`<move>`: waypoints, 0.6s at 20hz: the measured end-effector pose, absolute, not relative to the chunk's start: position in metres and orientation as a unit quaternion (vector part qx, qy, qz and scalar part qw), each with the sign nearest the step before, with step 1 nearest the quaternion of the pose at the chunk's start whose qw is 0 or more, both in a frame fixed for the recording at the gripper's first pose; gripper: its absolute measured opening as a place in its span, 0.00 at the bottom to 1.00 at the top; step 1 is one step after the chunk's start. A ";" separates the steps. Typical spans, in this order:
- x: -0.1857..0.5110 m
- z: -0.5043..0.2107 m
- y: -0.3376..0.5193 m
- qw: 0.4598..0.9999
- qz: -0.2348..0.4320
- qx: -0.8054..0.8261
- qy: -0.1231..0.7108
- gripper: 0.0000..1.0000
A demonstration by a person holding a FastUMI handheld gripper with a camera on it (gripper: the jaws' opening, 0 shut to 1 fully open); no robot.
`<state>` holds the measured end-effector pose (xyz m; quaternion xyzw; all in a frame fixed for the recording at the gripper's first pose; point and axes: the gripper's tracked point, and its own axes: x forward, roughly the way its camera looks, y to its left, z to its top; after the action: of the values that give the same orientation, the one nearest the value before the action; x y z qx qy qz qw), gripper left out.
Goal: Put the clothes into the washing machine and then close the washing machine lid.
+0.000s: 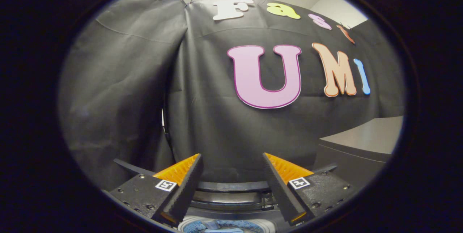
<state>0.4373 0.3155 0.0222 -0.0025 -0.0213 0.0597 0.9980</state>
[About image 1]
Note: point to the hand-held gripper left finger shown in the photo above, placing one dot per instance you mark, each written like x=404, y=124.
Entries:
x=186, y=189

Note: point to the black backdrop cloth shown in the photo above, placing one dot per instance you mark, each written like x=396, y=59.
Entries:
x=126, y=81

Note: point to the light blue shirt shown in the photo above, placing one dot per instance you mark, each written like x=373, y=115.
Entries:
x=226, y=230

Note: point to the beige cabinet with grey top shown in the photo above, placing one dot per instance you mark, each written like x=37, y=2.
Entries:
x=361, y=135

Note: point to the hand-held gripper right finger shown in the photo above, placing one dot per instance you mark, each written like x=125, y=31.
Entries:
x=280, y=189

